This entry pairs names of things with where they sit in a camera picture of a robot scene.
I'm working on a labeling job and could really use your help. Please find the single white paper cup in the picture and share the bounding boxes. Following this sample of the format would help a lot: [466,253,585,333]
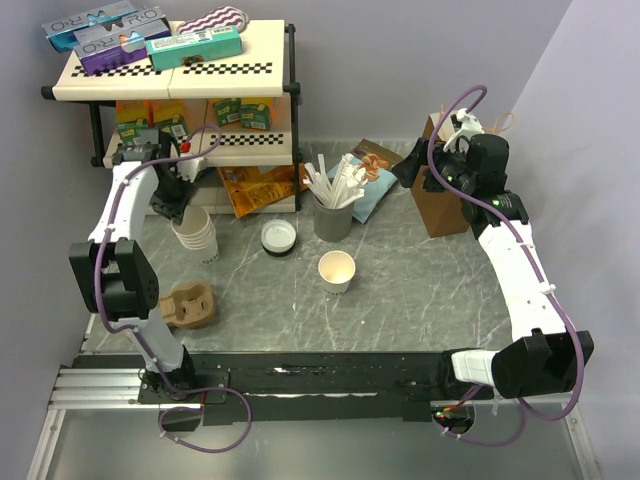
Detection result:
[318,250,356,295]

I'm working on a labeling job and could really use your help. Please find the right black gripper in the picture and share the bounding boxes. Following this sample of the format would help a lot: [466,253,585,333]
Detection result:
[391,137,476,198]

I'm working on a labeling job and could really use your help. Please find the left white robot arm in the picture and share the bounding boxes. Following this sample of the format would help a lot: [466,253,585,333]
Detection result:
[69,129,198,402]

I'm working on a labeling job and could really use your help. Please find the grey straw holder cup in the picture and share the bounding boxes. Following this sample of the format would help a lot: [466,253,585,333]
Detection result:
[314,198,354,243]

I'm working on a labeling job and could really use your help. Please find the green orange box far left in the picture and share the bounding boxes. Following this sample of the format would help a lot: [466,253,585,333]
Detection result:
[115,100,153,145]

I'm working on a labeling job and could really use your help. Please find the purple O-R-O box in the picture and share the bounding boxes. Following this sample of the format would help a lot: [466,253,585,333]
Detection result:
[74,21,171,76]

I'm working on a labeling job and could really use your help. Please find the stack of white cup lids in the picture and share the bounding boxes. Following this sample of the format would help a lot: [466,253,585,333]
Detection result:
[261,219,297,257]

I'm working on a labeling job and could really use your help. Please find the teal carton box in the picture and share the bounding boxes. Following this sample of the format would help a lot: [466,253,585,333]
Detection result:
[145,26,243,71]

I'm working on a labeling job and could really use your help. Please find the light blue nut bag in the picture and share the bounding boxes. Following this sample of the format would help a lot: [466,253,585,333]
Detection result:
[350,139,403,224]

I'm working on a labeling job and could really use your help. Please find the purple white wavy pouch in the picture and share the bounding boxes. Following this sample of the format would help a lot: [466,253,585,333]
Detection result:
[177,6,250,34]

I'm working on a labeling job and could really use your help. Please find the brown paper takeout bag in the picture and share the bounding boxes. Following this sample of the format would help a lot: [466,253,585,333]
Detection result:
[409,105,516,239]

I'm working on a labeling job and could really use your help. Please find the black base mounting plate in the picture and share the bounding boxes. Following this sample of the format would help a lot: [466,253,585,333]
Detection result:
[136,351,501,427]

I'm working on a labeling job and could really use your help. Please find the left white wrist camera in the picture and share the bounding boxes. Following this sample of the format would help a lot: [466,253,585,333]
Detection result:
[177,142,207,183]

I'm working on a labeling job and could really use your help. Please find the brown cardboard cup carrier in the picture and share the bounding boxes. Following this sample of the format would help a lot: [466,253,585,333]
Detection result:
[158,281,216,330]

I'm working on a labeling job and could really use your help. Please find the cream checkered shelf rack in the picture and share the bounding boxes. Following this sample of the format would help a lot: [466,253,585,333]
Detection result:
[41,20,302,214]

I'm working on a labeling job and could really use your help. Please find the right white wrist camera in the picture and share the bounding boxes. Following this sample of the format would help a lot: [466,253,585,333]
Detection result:
[444,108,485,152]

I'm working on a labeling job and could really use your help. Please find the blue O-R-O box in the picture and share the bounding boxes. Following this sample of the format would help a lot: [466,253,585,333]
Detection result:
[42,1,168,53]

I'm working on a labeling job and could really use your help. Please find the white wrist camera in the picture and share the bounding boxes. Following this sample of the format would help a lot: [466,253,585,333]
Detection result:
[444,108,485,152]
[177,142,207,183]

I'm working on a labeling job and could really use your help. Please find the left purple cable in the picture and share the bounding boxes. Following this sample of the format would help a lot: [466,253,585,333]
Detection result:
[95,124,254,455]

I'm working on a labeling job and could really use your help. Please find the stack of white paper cups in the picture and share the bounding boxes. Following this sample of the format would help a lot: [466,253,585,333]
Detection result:
[171,205,219,264]

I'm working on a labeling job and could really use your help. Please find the orange snack bag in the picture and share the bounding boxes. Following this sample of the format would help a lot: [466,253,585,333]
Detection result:
[217,165,308,219]

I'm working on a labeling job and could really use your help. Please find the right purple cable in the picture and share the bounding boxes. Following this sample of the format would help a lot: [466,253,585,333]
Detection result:
[426,84,587,447]

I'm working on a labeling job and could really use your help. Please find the green orange box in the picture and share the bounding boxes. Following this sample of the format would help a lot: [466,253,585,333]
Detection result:
[151,99,190,138]
[209,98,241,127]
[239,97,274,131]
[115,100,153,145]

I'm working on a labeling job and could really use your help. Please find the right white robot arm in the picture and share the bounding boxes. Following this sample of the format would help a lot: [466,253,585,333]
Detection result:
[392,133,594,399]

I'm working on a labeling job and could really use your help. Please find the purple cable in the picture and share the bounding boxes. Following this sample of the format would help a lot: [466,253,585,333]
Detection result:
[95,124,254,455]
[426,84,587,447]

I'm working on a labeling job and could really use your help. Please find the aluminium rail frame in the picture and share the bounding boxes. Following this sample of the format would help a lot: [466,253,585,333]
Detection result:
[30,326,601,479]

